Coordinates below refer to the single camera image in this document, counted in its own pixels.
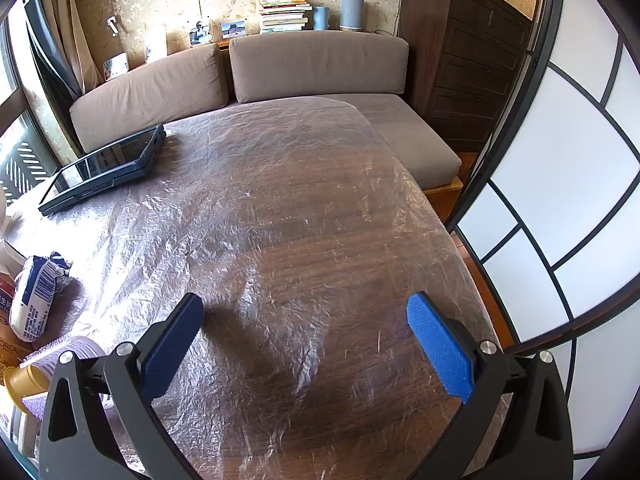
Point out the white panel sliding door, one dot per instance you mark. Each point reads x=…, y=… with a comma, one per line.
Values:
x=565, y=160

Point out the wooden table with plastic cover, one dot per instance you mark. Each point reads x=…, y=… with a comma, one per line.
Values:
x=300, y=210

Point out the beige curtain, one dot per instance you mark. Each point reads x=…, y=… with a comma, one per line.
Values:
x=75, y=35

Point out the grey sofa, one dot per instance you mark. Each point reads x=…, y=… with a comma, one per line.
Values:
x=150, y=90

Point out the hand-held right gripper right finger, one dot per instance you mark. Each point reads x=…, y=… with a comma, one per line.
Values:
x=440, y=345

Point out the window with dark frame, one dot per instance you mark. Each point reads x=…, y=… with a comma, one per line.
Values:
x=20, y=160

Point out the wide photo frame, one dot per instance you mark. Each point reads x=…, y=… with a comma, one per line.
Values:
x=116, y=66

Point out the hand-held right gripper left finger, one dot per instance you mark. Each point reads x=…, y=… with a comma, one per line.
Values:
x=170, y=355

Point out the blue tablet device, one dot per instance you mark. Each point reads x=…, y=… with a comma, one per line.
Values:
x=100, y=175

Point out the blue cylinder container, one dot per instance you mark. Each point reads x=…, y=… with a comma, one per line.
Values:
x=321, y=19

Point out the building photo frame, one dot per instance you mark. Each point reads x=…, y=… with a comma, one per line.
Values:
x=233, y=30

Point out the grey cylinder speaker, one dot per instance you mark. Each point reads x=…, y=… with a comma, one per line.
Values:
x=352, y=12

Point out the brown sofa back cushion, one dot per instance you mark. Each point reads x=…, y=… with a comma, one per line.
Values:
x=320, y=65

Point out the upright photo frame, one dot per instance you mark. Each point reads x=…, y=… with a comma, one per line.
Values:
x=156, y=49

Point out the person portrait photo frame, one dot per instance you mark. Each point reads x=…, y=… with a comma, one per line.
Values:
x=200, y=34

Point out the blue white packet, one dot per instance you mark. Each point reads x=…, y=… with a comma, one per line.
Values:
x=37, y=295

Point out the white wall hook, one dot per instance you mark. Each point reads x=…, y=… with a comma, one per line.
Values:
x=113, y=25

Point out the stack of books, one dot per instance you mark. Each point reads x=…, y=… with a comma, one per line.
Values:
x=282, y=15

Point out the dark wooden dresser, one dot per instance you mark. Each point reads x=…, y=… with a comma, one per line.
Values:
x=465, y=60

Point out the dark curtain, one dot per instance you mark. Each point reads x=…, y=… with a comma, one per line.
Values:
x=50, y=70

